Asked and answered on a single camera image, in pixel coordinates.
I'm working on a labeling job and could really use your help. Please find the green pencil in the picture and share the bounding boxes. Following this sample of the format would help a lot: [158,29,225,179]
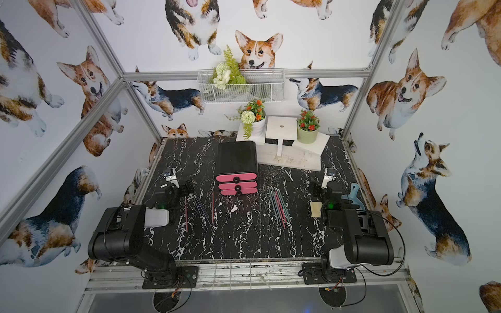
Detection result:
[268,187,281,226]
[275,189,290,223]

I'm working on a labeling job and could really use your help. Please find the pink top drawer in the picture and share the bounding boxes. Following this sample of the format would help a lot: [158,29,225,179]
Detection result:
[216,173,257,183]

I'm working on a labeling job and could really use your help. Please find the black drawer cabinet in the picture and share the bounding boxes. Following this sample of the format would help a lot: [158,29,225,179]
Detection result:
[215,141,258,176]

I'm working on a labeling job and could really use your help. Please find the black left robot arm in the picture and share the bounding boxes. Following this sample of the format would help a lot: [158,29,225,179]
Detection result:
[87,181,194,285]

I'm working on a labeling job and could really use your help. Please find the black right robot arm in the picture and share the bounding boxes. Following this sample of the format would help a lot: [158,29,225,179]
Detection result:
[309,182,394,277]

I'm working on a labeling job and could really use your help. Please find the yellow sticky note pad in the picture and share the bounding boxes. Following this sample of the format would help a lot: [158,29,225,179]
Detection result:
[310,202,322,219]

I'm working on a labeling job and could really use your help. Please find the teal plastic scoop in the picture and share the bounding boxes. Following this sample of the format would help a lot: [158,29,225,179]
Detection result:
[341,183,367,211]

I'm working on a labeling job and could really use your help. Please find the dark blue pencil left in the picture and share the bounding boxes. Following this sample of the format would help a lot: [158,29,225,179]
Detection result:
[193,194,212,225]

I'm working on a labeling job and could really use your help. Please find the red pencil far left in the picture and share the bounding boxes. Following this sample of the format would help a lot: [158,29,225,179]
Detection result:
[184,197,189,232]

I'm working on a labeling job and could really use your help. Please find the red pencil right group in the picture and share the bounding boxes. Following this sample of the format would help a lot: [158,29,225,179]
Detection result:
[273,189,287,228]

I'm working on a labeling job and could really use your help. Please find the white wooden stand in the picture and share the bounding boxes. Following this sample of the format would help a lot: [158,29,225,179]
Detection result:
[248,116,330,172]

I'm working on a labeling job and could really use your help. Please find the green pot red flowers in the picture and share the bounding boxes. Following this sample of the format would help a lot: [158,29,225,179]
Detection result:
[297,110,320,144]

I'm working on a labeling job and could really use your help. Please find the white pot orange flowers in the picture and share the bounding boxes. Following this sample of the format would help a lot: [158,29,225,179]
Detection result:
[226,99,266,140]

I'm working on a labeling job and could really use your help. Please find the green fern with white flowers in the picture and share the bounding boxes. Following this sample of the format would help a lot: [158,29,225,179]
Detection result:
[209,46,247,90]

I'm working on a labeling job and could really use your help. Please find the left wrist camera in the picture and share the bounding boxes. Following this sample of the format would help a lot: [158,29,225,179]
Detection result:
[160,168,180,189]

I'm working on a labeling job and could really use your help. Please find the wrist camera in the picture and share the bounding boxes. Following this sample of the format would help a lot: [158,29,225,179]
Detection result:
[160,168,180,189]
[321,168,337,189]

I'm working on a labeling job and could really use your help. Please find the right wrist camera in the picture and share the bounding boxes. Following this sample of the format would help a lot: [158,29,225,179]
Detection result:
[321,168,337,189]

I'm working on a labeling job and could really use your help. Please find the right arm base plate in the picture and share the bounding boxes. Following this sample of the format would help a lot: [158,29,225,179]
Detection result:
[298,263,357,285]

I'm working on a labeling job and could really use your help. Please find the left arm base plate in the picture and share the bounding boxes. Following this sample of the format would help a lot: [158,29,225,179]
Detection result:
[142,266,200,290]

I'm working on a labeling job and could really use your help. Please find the white wire basket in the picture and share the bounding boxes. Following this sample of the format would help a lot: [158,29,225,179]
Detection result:
[197,69,285,104]

